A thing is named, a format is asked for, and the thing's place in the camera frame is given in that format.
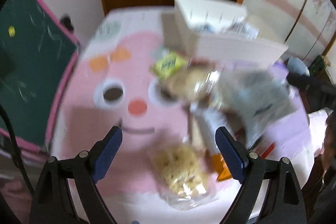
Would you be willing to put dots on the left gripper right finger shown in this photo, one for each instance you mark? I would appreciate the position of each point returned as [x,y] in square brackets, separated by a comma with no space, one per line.
[233,152]

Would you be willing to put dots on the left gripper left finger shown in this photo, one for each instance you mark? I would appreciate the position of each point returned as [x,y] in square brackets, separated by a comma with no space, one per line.
[103,153]

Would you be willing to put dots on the clear bag yellow puffs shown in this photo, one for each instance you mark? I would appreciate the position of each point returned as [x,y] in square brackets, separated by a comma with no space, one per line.
[182,179]

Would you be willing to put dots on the walnut date cake bag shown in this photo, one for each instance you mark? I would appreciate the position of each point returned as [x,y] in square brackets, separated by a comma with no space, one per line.
[191,84]

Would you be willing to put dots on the yellow green candy packet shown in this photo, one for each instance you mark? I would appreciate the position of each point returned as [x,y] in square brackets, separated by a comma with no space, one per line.
[166,66]

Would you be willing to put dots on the orange snack packet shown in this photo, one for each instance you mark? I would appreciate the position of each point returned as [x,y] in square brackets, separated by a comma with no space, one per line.
[220,167]

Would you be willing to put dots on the blue white plush cushion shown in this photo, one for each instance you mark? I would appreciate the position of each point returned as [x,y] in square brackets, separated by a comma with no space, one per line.
[296,65]

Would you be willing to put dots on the light blue snack bag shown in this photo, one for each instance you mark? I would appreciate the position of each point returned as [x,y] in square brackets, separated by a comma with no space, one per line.
[256,97]

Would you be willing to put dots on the white plastic storage bin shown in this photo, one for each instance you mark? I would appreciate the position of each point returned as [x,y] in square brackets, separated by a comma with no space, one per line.
[220,31]

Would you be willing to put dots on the green chalkboard pink frame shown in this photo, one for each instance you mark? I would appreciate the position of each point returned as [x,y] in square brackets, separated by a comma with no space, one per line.
[38,55]

